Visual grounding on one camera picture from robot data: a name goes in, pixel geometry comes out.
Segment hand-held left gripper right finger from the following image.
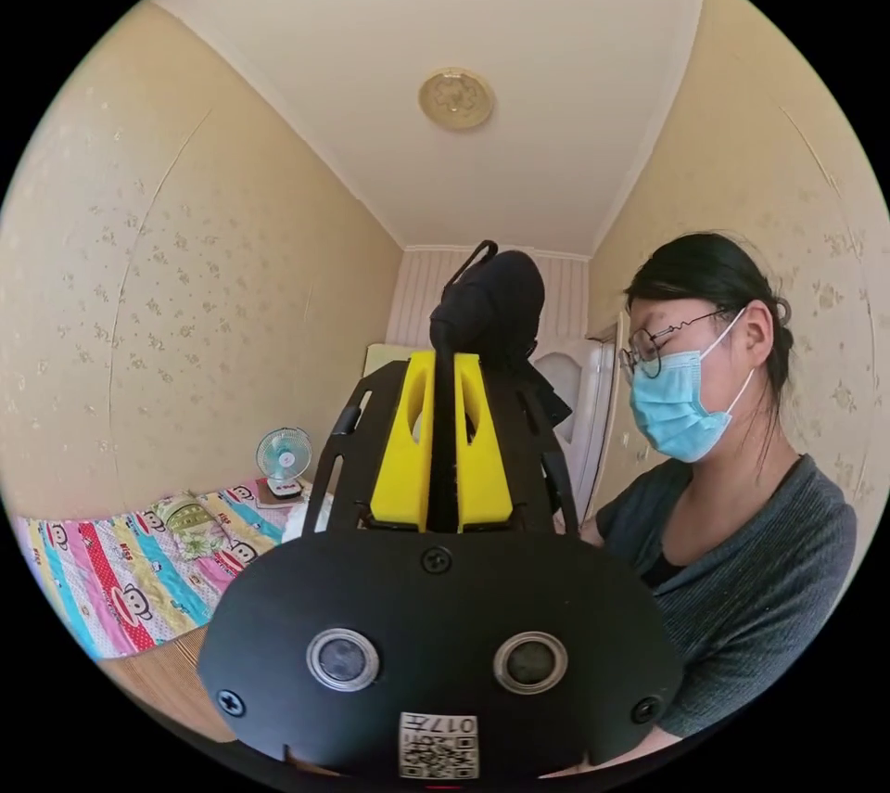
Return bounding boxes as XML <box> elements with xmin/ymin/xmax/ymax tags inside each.
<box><xmin>454</xmin><ymin>352</ymin><xmax>515</xmax><ymax>527</ymax></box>

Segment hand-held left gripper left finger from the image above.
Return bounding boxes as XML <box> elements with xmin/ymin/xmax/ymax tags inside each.
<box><xmin>369</xmin><ymin>351</ymin><xmax>438</xmax><ymax>525</ymax></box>

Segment black pants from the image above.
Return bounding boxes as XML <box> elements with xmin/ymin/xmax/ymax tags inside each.
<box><xmin>426</xmin><ymin>239</ymin><xmax>574</xmax><ymax>525</ymax></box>

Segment white door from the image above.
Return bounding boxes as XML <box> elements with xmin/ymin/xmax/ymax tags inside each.
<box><xmin>531</xmin><ymin>313</ymin><xmax>630</xmax><ymax>519</ymax></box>

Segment small table fan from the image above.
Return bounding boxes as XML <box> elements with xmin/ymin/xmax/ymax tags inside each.
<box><xmin>254</xmin><ymin>427</ymin><xmax>312</xmax><ymax>502</ymax></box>

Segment floral pillow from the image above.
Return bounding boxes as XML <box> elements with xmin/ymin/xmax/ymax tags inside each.
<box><xmin>154</xmin><ymin>491</ymin><xmax>232</xmax><ymax>559</ymax></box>

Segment person's body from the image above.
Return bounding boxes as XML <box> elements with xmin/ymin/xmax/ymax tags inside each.
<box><xmin>580</xmin><ymin>232</ymin><xmax>858</xmax><ymax>739</ymax></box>

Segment bed with printed sheet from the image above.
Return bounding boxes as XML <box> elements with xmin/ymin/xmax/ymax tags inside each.
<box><xmin>15</xmin><ymin>477</ymin><xmax>314</xmax><ymax>742</ymax></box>

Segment round ceiling lamp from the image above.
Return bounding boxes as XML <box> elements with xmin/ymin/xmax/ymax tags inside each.
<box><xmin>417</xmin><ymin>67</ymin><xmax>496</xmax><ymax>132</ymax></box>

